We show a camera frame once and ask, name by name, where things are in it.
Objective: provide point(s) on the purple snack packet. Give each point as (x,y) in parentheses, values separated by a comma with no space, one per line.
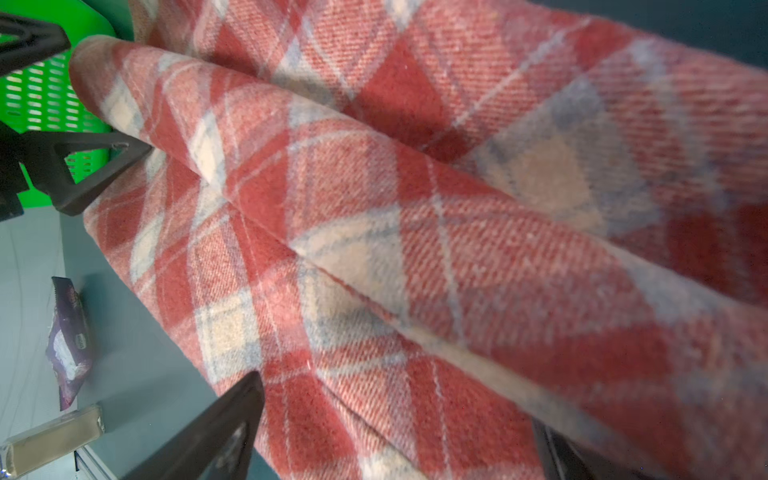
(69,349)

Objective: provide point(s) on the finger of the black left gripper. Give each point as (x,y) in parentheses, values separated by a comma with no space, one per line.
(30,41)
(73,168)

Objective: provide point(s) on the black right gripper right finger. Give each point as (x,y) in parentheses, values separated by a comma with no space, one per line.
(563,460)

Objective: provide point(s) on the green plastic basket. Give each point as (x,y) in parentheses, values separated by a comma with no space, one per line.
(41,97)

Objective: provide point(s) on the red plaid skirt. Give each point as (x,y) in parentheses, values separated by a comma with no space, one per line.
(428,224)

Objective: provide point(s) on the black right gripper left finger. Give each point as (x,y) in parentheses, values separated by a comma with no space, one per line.
(218,444)

